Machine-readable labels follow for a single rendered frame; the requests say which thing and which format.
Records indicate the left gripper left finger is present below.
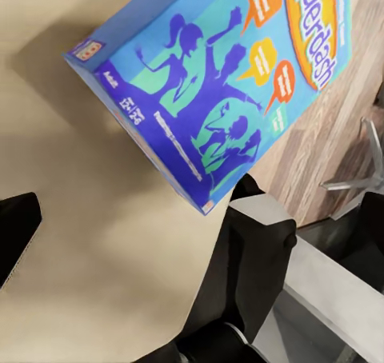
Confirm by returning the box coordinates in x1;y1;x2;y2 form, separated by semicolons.
0;192;42;288

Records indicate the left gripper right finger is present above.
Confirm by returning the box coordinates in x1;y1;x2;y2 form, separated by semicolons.
358;191;384;255

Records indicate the board game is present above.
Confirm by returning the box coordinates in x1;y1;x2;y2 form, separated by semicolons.
63;0;351;215

